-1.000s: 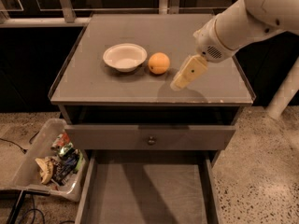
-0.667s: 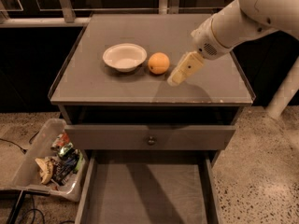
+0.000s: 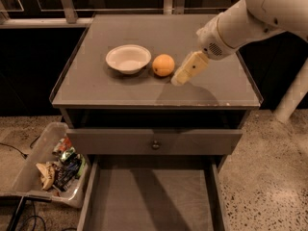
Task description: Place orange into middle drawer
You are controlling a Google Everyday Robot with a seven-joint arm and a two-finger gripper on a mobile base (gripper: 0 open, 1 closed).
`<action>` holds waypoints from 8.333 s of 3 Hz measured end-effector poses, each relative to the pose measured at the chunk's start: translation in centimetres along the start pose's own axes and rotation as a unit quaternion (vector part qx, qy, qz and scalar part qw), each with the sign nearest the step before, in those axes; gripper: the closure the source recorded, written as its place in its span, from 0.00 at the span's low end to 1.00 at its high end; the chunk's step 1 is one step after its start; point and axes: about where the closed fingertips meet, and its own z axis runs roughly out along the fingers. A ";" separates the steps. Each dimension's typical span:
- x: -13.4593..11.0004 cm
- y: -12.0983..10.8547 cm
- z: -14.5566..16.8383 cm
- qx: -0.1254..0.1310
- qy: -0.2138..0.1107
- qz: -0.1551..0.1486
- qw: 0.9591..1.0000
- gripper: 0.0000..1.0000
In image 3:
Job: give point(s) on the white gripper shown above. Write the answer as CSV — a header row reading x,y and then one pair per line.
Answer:
x,y
210,39

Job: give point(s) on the orange fruit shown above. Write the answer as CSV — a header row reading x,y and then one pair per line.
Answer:
x,y
163,65

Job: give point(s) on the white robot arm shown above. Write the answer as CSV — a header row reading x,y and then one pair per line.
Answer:
x,y
244,22

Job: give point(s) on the grey drawer cabinet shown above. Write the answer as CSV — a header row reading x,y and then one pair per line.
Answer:
x,y
91,95

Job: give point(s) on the round metal drawer knob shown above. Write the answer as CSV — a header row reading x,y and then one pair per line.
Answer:
x,y
156,145

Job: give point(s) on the grey top drawer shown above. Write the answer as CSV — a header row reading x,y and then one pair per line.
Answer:
x,y
139,141

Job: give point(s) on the grey open middle drawer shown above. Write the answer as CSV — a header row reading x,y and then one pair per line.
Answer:
x,y
153,193

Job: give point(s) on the white bowl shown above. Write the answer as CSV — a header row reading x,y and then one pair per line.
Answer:
x,y
128,59

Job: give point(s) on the green snack packet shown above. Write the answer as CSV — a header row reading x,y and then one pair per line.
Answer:
x,y
66,155

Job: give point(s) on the dark snack packet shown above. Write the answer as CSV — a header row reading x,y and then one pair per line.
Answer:
x,y
64,173

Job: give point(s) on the clear plastic bin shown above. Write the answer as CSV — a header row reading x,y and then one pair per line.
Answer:
x,y
27,182

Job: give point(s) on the crumpled tan paper bag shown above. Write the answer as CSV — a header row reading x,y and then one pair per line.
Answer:
x,y
47,174

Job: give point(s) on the black bar on floor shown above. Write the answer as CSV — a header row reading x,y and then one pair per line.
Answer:
x,y
19,203

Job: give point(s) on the metal window frame rail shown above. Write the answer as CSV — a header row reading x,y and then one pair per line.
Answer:
x,y
79,13

